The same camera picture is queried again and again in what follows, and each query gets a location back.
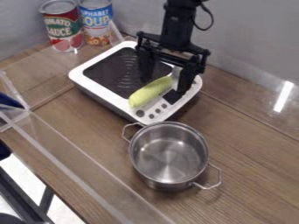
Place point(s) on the dark blue object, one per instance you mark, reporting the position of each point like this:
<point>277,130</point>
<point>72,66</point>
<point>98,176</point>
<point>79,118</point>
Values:
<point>10,101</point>

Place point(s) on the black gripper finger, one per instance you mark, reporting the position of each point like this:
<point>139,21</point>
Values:
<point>146,62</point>
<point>191,69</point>

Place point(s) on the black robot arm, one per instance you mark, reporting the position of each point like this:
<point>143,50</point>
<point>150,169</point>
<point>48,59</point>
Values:
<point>173,47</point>

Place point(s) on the black metal table frame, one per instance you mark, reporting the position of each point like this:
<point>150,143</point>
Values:
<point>31,213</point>

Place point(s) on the clear acrylic barrier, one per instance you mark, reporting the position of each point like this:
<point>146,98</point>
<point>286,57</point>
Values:
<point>82,174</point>

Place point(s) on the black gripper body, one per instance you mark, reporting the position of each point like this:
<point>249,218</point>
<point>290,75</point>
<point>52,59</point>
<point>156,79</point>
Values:
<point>171,46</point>

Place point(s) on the tomato sauce can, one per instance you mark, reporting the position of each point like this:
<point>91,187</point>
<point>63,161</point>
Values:
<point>62,20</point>

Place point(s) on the alphabet soup can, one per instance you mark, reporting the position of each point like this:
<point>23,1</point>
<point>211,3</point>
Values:
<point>96,14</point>

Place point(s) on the stainless steel pot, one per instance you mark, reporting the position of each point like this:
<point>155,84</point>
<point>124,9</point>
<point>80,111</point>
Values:
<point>170,155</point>

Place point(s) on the white and black stove top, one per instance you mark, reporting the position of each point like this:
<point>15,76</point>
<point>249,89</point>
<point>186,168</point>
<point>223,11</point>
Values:
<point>110,78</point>

